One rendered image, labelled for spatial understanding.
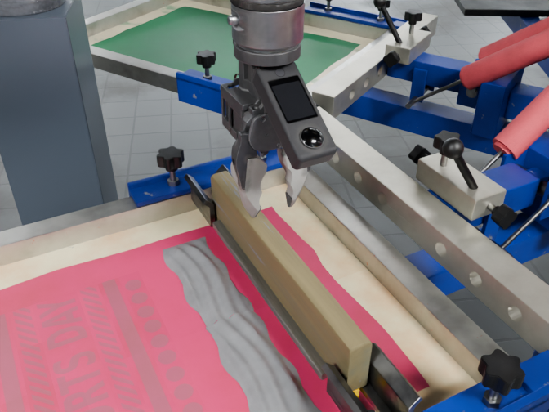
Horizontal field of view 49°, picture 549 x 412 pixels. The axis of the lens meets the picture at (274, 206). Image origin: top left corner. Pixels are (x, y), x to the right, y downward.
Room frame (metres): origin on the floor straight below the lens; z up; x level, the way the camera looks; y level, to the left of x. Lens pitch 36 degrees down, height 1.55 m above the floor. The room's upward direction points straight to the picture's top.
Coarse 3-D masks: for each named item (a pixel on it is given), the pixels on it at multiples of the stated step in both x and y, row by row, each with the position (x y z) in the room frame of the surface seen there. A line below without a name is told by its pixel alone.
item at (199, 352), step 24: (336, 288) 0.62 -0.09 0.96; (264, 312) 0.57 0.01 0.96; (360, 312) 0.57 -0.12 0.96; (192, 336) 0.53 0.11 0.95; (288, 336) 0.53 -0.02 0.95; (384, 336) 0.53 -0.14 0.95; (192, 360) 0.49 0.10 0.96; (216, 360) 0.49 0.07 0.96; (408, 360) 0.49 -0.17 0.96; (216, 384) 0.46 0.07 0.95; (312, 384) 0.46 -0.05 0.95; (216, 408) 0.42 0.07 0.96; (240, 408) 0.42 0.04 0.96; (336, 408) 0.42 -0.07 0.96
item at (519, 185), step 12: (492, 168) 0.80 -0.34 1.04; (504, 168) 0.80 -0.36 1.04; (516, 168) 0.80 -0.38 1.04; (492, 180) 0.77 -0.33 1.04; (504, 180) 0.77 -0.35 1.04; (516, 180) 0.77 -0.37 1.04; (528, 180) 0.77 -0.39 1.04; (432, 192) 0.73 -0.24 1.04; (516, 192) 0.75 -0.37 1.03; (528, 192) 0.76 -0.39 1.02; (516, 204) 0.75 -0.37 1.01; (528, 204) 0.76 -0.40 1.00
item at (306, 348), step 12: (216, 228) 0.71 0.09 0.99; (228, 240) 0.68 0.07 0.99; (240, 252) 0.65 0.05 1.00; (240, 264) 0.63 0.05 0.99; (252, 264) 0.63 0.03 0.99; (252, 276) 0.60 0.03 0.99; (264, 288) 0.58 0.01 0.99; (276, 300) 0.56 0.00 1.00; (276, 312) 0.53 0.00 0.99; (288, 324) 0.51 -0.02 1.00; (300, 336) 0.49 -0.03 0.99; (300, 348) 0.48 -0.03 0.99; (312, 348) 0.48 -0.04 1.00; (312, 360) 0.46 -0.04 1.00
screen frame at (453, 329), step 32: (320, 192) 0.81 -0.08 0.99; (32, 224) 0.72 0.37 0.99; (64, 224) 0.72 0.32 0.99; (96, 224) 0.73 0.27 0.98; (128, 224) 0.76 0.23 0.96; (352, 224) 0.72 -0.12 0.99; (0, 256) 0.67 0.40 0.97; (32, 256) 0.69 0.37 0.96; (384, 256) 0.65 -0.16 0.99; (416, 288) 0.58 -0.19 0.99; (448, 320) 0.52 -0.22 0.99; (448, 352) 0.50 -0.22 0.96; (480, 352) 0.47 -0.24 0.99
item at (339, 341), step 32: (224, 192) 0.71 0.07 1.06; (224, 224) 0.71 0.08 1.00; (256, 224) 0.63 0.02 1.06; (256, 256) 0.62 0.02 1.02; (288, 256) 0.57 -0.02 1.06; (288, 288) 0.53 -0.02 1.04; (320, 288) 0.51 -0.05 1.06; (320, 320) 0.47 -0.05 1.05; (352, 320) 0.46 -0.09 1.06; (320, 352) 0.46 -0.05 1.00; (352, 352) 0.42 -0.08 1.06; (352, 384) 0.42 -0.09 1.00
